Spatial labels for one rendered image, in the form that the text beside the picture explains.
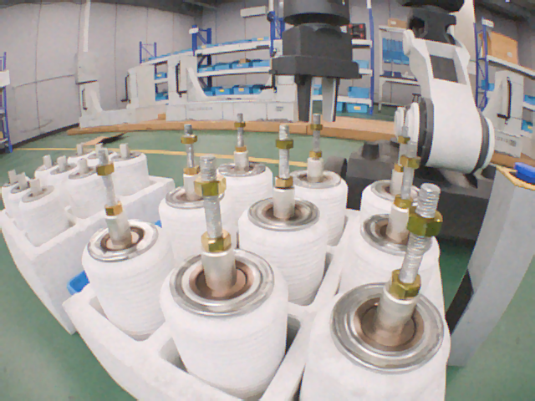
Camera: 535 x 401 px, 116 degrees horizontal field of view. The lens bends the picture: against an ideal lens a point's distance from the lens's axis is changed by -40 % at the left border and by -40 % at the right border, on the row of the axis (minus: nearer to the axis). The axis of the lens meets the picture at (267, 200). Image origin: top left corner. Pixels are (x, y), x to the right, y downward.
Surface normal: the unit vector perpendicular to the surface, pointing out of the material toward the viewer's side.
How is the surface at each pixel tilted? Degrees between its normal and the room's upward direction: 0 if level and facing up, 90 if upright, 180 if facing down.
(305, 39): 90
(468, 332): 90
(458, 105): 38
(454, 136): 84
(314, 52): 90
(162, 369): 0
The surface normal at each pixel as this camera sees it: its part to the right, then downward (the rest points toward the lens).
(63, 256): 0.92, 0.15
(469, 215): -0.39, 0.37
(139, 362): -0.01, -0.91
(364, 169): -0.29, -0.38
